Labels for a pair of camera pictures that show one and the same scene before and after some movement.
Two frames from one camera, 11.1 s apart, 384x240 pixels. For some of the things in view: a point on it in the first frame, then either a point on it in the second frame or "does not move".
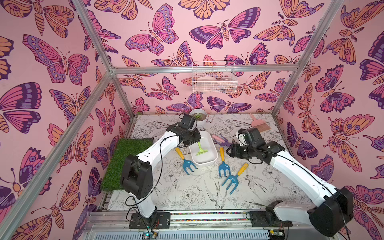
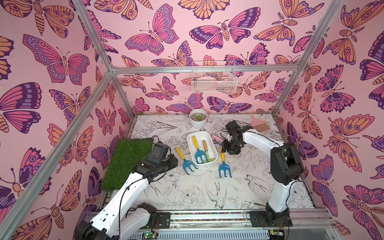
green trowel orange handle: (201, 151) -> (209, 159)
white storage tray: (206, 143) does not move
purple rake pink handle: (221, 141) does not move
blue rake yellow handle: (223, 166) does not move
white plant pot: (200, 116) does not move
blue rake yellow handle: (234, 178) -> (199, 153)
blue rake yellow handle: (186, 163) does not move
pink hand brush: (259, 124) does not move
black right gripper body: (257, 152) -> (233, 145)
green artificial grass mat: (123, 148) does not move
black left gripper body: (193, 137) -> (168, 164)
